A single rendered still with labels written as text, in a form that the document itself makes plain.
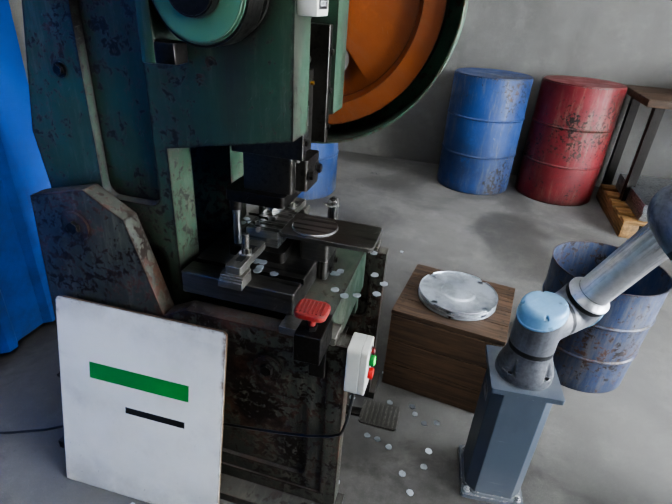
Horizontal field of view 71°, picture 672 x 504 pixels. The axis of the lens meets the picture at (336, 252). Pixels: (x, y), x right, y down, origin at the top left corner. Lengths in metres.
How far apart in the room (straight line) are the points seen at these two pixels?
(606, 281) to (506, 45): 3.29
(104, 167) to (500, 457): 1.33
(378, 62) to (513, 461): 1.22
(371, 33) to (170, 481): 1.40
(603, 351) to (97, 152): 1.81
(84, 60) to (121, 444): 1.01
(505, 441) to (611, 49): 3.54
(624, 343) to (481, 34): 2.98
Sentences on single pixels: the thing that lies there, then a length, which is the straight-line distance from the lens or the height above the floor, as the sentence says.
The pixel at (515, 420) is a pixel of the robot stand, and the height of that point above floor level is 0.34.
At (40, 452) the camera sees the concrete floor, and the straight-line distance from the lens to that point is 1.89.
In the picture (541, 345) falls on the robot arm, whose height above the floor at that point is 0.59.
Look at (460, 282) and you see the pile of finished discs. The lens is 1.91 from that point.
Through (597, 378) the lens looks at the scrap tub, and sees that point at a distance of 2.17.
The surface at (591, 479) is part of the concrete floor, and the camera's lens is 1.90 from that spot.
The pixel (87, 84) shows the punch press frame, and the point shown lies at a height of 1.12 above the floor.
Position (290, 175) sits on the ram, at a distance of 1.17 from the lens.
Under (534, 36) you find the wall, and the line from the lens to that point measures 4.43.
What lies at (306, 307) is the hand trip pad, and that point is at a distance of 0.99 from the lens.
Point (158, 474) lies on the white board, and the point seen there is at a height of 0.11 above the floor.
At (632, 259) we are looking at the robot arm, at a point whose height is 0.84.
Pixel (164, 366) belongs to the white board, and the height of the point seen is 0.46.
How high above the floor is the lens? 1.33
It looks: 28 degrees down
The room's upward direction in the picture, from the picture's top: 4 degrees clockwise
